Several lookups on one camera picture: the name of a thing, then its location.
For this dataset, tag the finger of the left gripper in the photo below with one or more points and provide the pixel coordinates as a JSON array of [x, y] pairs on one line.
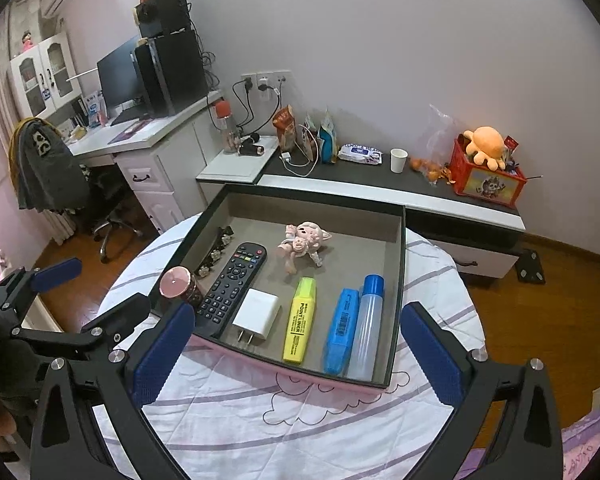
[[52, 274], [107, 330]]

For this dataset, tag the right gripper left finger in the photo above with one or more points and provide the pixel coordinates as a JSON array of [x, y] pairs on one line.
[[67, 442]]

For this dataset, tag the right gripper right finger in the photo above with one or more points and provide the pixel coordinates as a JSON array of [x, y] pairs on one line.
[[527, 443]]

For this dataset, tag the blue capped glue bottle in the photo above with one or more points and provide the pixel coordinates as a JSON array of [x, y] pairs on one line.
[[366, 338]]

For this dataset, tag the black remote control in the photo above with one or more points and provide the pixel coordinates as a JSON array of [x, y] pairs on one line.
[[228, 290]]

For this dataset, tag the blue highlighter marker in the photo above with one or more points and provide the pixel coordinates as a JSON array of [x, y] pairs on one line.
[[340, 337]]

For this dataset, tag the white power adapter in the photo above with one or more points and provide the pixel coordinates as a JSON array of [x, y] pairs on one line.
[[256, 315]]

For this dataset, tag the yellow highlighter marker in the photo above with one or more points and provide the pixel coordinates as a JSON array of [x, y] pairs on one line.
[[299, 326]]

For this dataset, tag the pink pig figurine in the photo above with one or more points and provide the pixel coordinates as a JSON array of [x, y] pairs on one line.
[[306, 239]]

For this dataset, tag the black bathroom scale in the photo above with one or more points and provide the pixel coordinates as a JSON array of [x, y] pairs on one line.
[[529, 268]]

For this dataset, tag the dark jacket on chair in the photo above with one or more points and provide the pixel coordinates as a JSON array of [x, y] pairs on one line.
[[44, 173]]

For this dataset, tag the pink floral bedding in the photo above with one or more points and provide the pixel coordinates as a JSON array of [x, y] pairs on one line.
[[580, 443]]

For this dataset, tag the white striped tablecloth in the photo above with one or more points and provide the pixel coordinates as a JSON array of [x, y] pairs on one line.
[[221, 418]]

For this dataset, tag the black office chair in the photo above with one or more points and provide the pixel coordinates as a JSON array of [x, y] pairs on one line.
[[106, 206]]

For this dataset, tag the pink and black tray box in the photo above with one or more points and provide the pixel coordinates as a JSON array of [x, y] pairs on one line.
[[367, 238]]

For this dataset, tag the white desk with drawers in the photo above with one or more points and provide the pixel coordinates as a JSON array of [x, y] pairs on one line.
[[160, 160]]

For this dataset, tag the red cartoon storage box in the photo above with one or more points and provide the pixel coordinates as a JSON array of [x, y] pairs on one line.
[[498, 187]]

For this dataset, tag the white glass door cabinet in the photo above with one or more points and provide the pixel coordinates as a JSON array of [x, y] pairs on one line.
[[43, 78]]

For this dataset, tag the black computer monitor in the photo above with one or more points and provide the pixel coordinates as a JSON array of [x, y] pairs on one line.
[[120, 86]]

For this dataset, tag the white paper cup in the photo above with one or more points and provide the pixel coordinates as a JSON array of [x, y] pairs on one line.
[[398, 159]]

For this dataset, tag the orange octopus plush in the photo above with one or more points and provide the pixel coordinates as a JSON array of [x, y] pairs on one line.
[[485, 147]]

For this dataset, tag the orange capped bottle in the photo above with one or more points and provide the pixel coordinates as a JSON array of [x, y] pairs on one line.
[[229, 130]]

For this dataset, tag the clear plastic bag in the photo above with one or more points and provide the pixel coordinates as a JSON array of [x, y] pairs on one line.
[[438, 139]]

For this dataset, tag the wet wipes pack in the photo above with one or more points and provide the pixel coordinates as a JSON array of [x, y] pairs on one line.
[[360, 154]]

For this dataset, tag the blue white snack bag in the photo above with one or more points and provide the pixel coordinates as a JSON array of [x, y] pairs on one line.
[[328, 140]]

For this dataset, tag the black computer tower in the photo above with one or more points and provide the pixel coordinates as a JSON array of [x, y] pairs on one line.
[[171, 73]]

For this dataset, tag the orange snack bag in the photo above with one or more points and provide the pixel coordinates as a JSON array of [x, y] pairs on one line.
[[285, 125]]

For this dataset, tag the black speaker on tower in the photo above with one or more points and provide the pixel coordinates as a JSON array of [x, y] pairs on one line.
[[157, 18]]

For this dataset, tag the wall power socket strip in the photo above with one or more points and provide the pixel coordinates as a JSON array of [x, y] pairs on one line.
[[273, 79]]

